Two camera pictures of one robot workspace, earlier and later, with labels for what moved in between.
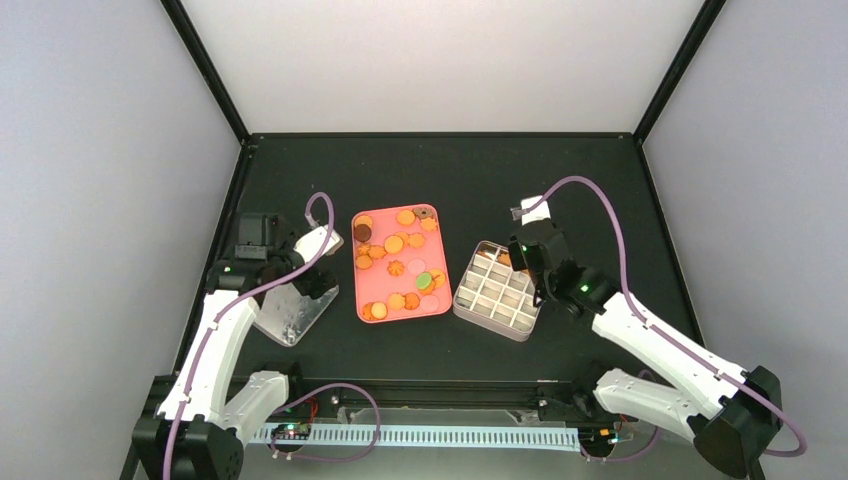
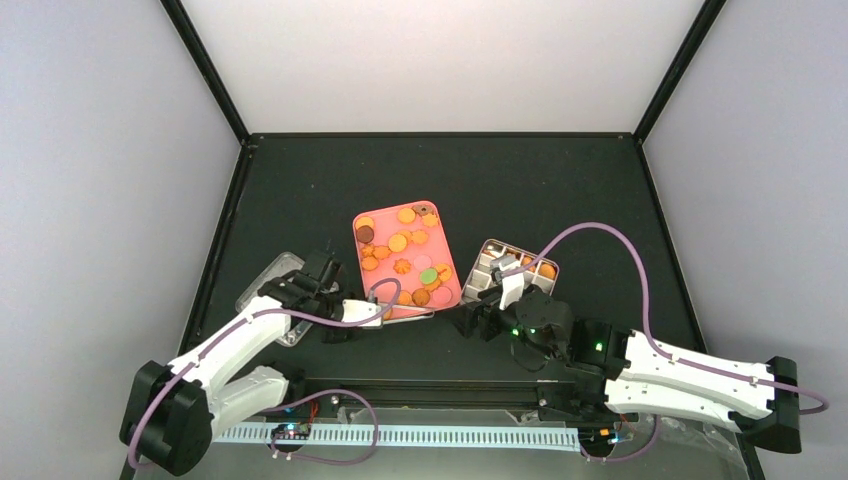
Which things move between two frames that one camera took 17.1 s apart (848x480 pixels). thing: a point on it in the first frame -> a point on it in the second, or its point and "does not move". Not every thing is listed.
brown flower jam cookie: x=423 y=212 does not move
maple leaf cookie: x=428 y=224 does not move
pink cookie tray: x=400 y=263 does not move
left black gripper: x=313 y=282 -> x=336 y=335
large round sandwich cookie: x=393 y=244 does not move
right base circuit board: x=597 y=438 does not move
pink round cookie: x=429 y=303 -> x=442 y=295
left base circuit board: x=299 y=431 does not move
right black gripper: x=513 y=255 -> x=484 y=305
